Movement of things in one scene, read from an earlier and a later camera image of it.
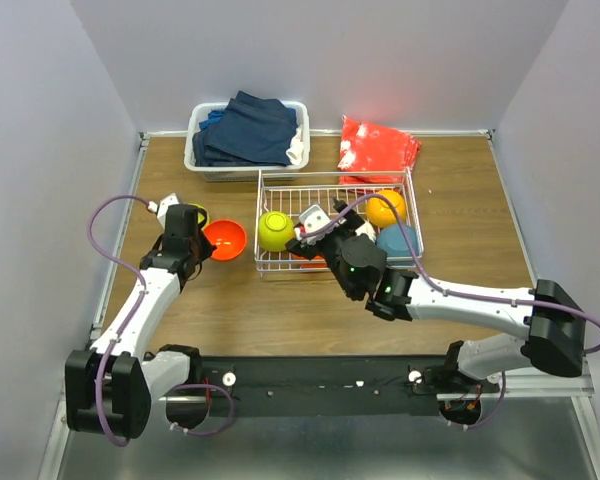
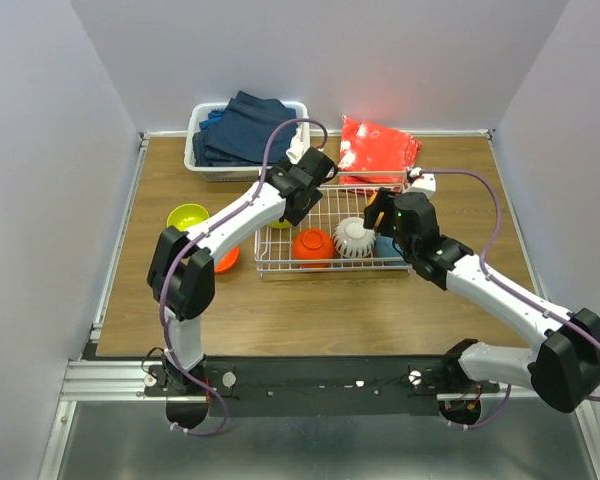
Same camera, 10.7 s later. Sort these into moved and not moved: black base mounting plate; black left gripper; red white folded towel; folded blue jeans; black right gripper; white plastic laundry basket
Moved: black right gripper; black left gripper
Not moved: white plastic laundry basket; black base mounting plate; folded blue jeans; red white folded towel
